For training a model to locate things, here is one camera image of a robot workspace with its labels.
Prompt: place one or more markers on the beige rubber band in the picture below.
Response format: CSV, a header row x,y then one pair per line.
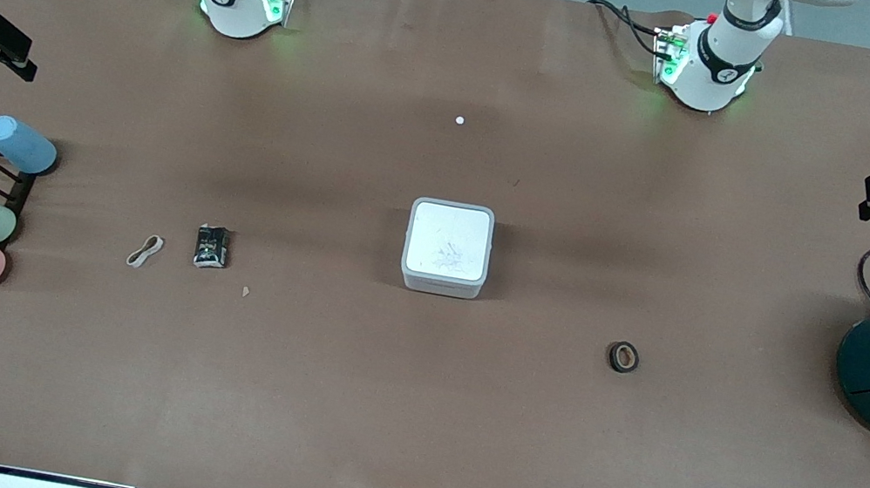
x,y
153,242

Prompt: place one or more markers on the black tissue wrapper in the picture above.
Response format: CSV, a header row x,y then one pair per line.
x,y
212,247

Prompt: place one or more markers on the black tape roll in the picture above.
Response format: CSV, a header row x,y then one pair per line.
x,y
616,356

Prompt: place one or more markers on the white square lidded bin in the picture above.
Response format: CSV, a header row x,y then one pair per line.
x,y
448,246

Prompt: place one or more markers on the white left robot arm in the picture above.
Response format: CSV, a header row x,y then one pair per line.
x,y
723,54

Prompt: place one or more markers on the left arm base control box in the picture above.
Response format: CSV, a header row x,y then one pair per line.
x,y
668,53

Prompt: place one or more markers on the blue plastic cup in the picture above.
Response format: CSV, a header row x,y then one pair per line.
x,y
20,145

